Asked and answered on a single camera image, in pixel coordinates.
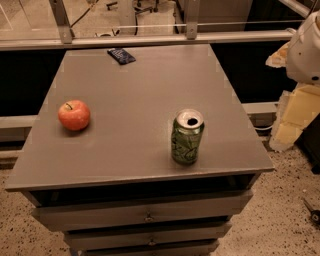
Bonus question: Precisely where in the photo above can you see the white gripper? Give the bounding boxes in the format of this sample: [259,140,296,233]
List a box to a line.
[265,10,320,152]

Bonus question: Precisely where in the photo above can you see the red apple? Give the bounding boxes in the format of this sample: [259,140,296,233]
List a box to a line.
[58,100,91,131]

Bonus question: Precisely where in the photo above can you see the dark blue rxbar wrapper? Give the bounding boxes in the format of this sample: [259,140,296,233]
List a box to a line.
[107,48,136,65]

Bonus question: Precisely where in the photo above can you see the green soda can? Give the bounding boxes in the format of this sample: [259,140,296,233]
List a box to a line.
[171,109,205,165]

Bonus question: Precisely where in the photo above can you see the black tool on floor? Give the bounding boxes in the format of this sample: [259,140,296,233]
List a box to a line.
[303,198,320,225]

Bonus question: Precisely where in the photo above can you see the top grey drawer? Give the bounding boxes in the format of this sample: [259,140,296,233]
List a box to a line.
[32,190,253,231]

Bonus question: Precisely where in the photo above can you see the grey drawer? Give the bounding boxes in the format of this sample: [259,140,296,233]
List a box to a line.
[32,190,253,231]
[65,221,231,250]
[85,239,219,256]

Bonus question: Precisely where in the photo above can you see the grey drawer cabinet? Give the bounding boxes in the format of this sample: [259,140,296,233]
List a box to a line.
[4,44,276,256]

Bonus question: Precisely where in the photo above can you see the bottom grey drawer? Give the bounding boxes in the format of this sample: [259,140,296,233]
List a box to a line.
[85,239,219,256]

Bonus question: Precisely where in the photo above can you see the grey metal railing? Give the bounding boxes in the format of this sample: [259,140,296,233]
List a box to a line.
[0,0,320,52]

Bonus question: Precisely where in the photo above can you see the middle grey drawer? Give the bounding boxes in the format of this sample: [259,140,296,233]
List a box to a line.
[65,221,231,250]

